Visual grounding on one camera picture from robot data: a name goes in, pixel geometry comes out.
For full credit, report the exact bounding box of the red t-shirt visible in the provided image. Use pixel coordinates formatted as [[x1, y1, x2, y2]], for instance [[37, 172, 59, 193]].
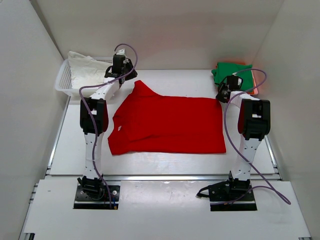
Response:
[[108, 80, 227, 155]]

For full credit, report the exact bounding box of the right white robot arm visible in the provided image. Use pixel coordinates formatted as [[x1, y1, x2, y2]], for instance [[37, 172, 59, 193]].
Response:
[[216, 75, 271, 201]]

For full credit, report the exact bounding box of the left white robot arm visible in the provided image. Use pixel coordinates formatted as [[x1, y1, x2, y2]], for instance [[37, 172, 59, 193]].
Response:
[[78, 53, 138, 201]]

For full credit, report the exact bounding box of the folded green t-shirt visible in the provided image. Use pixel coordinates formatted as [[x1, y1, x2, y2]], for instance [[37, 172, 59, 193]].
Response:
[[211, 62, 254, 91]]

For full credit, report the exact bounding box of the folded orange t-shirt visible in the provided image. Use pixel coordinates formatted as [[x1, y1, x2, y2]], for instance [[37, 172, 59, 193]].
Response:
[[216, 59, 259, 96]]

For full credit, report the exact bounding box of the crumpled white t-shirt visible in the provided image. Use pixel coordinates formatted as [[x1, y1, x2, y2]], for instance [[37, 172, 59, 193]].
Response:
[[67, 51, 112, 90]]

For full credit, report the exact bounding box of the white plastic basket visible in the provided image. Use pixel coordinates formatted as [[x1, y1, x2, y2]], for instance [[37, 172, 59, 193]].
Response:
[[55, 57, 113, 97]]

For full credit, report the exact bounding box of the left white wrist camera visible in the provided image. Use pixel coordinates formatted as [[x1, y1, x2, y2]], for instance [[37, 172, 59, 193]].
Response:
[[115, 48, 126, 56]]

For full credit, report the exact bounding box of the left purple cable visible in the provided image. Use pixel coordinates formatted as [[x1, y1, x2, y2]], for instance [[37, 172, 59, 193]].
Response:
[[78, 43, 139, 210]]

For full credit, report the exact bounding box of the purple cable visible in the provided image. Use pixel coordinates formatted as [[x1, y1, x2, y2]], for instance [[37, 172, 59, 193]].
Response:
[[78, 43, 139, 210], [209, 68, 292, 206]]

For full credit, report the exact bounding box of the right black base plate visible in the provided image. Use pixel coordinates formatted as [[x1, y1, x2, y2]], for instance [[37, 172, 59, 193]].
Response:
[[196, 180, 258, 212]]

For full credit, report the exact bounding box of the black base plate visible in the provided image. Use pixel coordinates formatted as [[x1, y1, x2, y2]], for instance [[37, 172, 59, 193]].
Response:
[[73, 184, 121, 210], [196, 180, 258, 212]]

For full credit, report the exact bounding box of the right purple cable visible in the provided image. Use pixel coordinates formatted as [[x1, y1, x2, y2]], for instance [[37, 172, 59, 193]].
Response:
[[209, 68, 292, 206]]

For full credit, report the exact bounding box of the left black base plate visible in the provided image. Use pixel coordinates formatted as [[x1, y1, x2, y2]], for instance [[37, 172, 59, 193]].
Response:
[[73, 184, 121, 210]]

